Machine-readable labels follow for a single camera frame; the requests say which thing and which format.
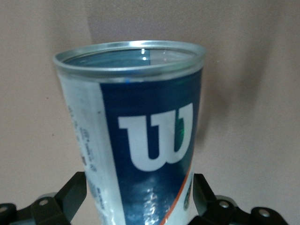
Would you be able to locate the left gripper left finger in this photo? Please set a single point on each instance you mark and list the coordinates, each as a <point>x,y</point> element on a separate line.
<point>61,206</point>

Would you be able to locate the blue white tennis ball can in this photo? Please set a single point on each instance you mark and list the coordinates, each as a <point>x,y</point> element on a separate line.
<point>150,105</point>

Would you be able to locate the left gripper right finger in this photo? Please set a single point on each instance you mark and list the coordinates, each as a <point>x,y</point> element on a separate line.
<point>211,208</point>

